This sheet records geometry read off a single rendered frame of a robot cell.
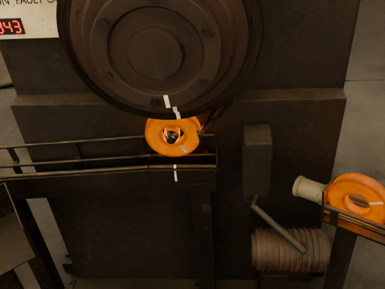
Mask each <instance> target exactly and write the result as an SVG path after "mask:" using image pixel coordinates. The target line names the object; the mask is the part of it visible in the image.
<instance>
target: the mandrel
mask: <svg viewBox="0 0 385 289"><path fill-rule="evenodd" d="M179 138H180V128H178V127H175V126H169V127H166V128H165V129H164V139H165V141H166V142H167V143H168V144H171V145H172V144H174V143H176V142H177V141H178V140H179Z"/></svg>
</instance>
